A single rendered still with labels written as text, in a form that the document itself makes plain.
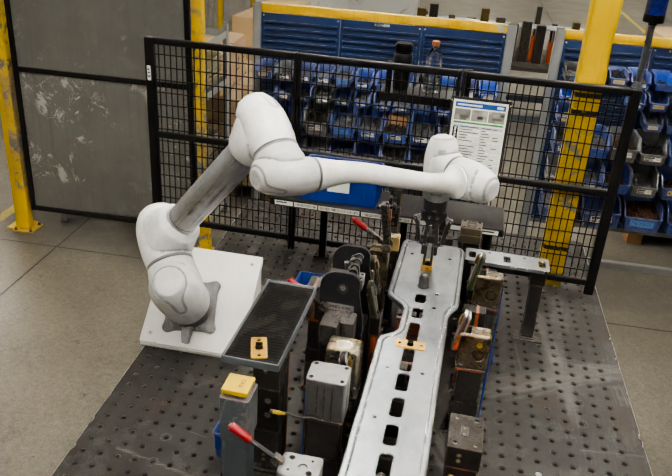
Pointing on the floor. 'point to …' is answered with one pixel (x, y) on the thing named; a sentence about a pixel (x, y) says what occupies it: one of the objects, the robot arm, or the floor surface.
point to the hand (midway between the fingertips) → (428, 254)
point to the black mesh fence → (388, 141)
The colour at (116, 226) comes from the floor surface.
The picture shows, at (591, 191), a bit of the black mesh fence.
